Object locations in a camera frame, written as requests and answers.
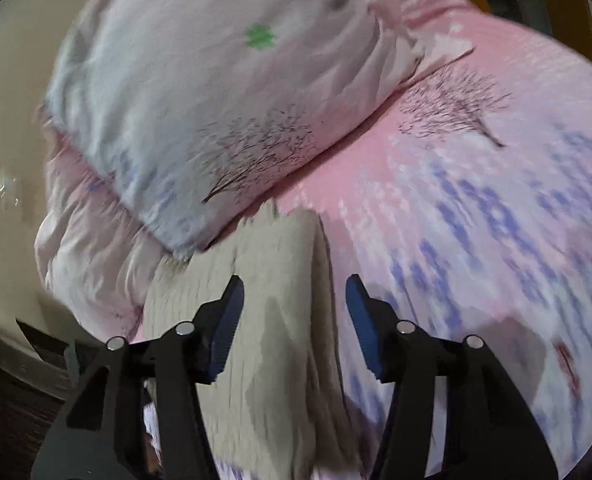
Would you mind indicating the beige cable knit sweater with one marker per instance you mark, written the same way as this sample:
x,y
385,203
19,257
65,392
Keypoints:
x,y
277,411

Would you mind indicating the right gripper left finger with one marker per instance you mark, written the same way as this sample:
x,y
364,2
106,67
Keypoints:
x,y
99,432

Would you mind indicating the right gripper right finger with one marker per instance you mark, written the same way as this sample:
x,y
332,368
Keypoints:
x,y
490,431

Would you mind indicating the lavender floral pillow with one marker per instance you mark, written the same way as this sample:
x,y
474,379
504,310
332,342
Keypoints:
x,y
191,109

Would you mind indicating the pale pink floral duvet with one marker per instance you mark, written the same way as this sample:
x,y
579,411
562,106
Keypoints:
x,y
91,255

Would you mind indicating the pink floral bed sheet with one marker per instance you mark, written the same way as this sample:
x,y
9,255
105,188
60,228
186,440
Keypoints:
x,y
467,206

